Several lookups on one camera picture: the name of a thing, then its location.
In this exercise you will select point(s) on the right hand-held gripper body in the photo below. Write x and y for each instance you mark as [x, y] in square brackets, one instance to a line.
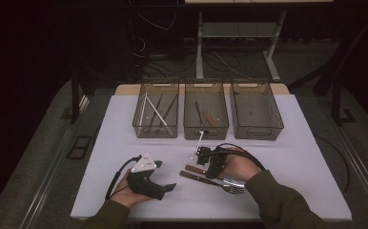
[217, 160]

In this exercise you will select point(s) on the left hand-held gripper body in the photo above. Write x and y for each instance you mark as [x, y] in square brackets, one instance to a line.
[144, 186]

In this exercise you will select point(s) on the translucent grey plastic bin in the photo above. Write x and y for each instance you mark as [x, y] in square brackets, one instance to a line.
[255, 111]
[217, 105]
[169, 120]

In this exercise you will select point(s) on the long metal spoon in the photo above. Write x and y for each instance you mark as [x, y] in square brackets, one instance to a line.
[198, 113]

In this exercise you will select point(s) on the white chopstick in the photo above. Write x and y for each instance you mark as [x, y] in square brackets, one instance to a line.
[143, 109]
[152, 108]

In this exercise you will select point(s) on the person's left hand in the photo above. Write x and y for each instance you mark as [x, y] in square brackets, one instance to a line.
[123, 195]

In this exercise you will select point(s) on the person's right hand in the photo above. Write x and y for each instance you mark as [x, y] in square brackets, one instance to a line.
[241, 167]

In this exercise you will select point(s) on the white table cover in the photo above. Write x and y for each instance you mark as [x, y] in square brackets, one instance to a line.
[118, 127]

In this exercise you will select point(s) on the black metal stand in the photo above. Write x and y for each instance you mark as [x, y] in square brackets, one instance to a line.
[75, 101]
[336, 98]

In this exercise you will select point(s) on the black rectangular floor frame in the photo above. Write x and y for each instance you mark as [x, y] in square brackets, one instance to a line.
[78, 147]

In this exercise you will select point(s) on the metal floor rail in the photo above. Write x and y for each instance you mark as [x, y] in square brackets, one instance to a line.
[45, 181]
[360, 168]

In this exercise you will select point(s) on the white metal desk frame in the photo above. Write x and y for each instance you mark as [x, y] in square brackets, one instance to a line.
[199, 47]

